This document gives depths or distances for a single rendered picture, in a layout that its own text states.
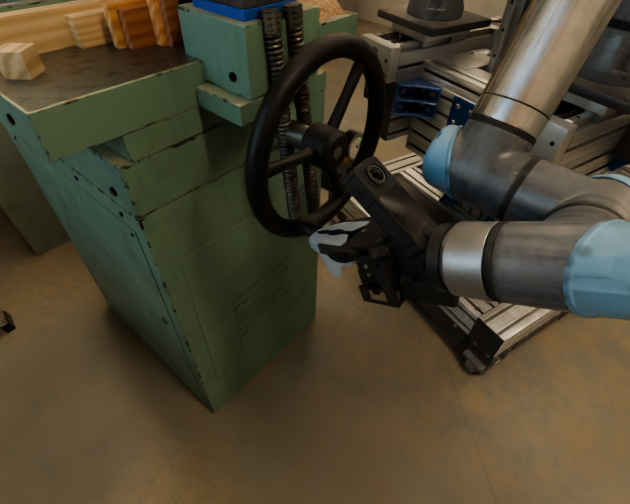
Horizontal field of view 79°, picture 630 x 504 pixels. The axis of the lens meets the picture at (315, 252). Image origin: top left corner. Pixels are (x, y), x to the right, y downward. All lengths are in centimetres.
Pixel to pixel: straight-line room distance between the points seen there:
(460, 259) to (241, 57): 36
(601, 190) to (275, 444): 96
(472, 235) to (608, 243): 10
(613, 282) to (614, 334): 134
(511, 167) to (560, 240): 12
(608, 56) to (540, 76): 50
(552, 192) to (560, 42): 14
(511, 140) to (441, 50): 83
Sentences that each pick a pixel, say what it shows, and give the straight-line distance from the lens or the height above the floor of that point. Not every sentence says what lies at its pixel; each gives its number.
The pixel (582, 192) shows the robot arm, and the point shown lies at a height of 88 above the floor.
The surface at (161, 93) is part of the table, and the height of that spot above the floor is 88.
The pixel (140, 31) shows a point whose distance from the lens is 68.
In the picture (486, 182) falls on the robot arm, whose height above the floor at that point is 86.
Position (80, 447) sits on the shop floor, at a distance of 129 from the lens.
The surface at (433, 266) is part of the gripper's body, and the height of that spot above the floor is 82.
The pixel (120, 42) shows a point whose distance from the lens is 69.
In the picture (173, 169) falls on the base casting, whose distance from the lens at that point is 63.
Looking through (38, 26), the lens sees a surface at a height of 93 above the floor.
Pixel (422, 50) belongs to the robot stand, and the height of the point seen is 75.
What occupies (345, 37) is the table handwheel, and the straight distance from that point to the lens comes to 53.
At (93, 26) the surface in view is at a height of 92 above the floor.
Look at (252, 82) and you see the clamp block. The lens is 55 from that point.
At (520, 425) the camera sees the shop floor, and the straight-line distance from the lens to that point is 132.
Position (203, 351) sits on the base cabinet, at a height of 30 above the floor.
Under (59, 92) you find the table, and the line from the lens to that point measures 57.
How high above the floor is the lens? 109
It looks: 45 degrees down
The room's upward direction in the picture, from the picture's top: 2 degrees clockwise
